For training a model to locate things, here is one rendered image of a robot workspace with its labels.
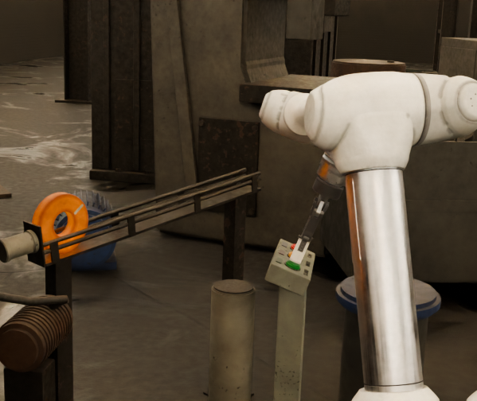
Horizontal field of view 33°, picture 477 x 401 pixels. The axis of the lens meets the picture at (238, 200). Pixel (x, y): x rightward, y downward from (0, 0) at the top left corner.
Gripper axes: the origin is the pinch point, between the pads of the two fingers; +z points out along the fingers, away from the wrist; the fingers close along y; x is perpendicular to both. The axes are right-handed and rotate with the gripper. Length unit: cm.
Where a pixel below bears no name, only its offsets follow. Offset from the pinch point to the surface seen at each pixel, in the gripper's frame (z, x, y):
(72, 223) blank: 15, -57, 10
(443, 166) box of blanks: -16, 47, -141
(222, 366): 38.5, -6.3, 2.4
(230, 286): 18.2, -12.9, -2.4
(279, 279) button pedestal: 8.2, -1.8, 4.6
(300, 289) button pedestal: 8.3, 4.1, 4.6
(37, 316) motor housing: 32, -52, 31
